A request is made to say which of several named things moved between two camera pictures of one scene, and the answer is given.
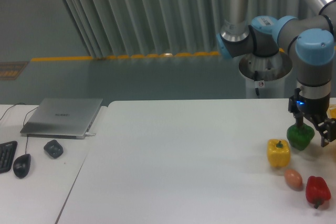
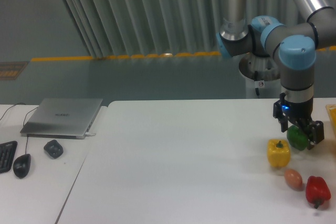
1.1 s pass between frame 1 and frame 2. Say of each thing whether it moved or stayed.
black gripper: moved
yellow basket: stayed
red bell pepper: stayed
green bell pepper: stayed
